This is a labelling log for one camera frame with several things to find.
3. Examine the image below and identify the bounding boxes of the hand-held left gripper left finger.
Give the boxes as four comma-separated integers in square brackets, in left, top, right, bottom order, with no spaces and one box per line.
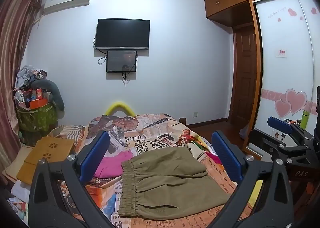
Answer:
[28,130,118,228]

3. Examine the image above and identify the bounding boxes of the brown wooden door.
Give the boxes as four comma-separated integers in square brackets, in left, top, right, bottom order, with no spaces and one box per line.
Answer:
[232,26,258,126]

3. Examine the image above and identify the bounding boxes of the white sliding door with hearts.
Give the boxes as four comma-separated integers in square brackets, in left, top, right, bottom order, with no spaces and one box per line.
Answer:
[254,0,320,148]

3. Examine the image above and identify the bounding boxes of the wooden board with flower cutouts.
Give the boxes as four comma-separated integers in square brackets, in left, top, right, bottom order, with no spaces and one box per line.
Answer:
[16,136,75,186]

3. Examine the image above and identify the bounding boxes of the green bottle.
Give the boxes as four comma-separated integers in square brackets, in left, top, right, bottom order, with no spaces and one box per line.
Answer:
[300,110,309,129]

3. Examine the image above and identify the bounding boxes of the green patterned storage basket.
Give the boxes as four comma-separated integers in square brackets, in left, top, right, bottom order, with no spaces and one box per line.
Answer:
[16,104,59,143]

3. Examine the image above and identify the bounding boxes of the striped brown curtain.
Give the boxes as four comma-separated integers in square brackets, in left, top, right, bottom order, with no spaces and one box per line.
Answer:
[0,0,44,186]

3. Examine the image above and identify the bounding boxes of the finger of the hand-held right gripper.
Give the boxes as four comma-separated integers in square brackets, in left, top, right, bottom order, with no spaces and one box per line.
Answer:
[246,128,314,166]
[267,116,310,144]

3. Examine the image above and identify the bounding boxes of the printed newspaper pattern blanket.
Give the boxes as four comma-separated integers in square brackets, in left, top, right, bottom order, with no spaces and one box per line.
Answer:
[50,113,295,228]

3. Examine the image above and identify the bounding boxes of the black wall television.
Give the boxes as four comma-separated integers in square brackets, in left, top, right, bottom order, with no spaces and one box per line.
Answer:
[94,18,150,50]

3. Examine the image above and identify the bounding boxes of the grey plush pillow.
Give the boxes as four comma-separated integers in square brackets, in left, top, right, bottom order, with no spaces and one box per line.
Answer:
[30,79,65,119]

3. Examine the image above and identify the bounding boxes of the yellow foam tube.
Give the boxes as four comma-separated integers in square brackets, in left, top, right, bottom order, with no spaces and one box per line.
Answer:
[105,101,137,117]

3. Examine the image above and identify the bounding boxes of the pink garment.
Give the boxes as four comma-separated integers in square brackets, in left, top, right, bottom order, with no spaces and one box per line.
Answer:
[94,150,134,178]

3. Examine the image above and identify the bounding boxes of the orange box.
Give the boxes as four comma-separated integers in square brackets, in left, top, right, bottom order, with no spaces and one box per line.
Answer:
[29,98,48,109]

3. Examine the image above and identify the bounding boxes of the olive green pants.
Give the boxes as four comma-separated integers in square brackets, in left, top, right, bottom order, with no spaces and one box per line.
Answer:
[118,146,232,218]

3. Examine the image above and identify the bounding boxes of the pile of mixed clothes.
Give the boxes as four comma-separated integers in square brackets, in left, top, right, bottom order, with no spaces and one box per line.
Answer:
[15,65,48,91]

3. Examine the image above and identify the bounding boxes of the black monitor cable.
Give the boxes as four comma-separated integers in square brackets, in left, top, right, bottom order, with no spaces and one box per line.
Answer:
[122,69,132,86]

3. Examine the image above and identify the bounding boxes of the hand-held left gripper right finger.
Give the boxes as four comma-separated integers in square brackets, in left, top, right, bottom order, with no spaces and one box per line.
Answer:
[211,130,294,228]

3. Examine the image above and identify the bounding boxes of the small black wall monitor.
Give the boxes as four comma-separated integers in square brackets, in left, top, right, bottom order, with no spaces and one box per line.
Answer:
[106,50,137,73]

